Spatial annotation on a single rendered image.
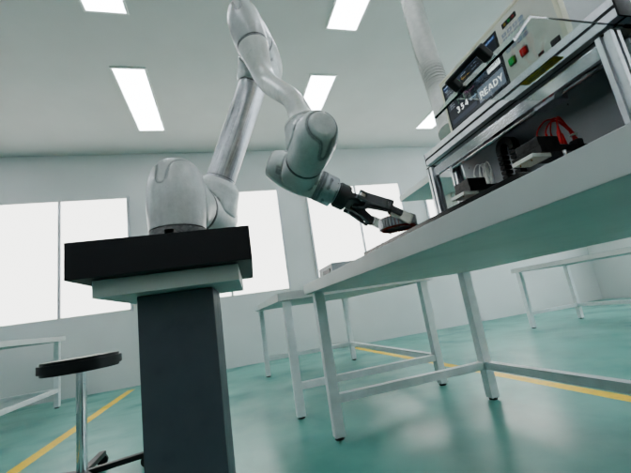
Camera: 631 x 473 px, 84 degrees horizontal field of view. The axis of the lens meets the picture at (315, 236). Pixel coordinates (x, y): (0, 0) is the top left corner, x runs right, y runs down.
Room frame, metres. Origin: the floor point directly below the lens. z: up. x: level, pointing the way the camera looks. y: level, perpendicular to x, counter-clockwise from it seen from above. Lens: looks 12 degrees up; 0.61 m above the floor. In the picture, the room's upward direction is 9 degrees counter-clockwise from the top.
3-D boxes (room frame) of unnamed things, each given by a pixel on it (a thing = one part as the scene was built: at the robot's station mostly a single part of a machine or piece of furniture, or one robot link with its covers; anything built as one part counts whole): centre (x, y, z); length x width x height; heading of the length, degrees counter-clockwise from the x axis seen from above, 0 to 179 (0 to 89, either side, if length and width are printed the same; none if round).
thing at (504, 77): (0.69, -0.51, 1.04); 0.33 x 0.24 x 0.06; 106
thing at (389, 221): (1.02, -0.25, 0.83); 0.11 x 0.11 x 0.04
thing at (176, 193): (0.97, 0.38, 0.99); 0.18 x 0.16 x 0.22; 172
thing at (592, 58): (0.91, -0.54, 1.03); 0.62 x 0.01 x 0.03; 16
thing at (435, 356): (3.22, 0.01, 0.38); 1.85 x 1.10 x 0.75; 16
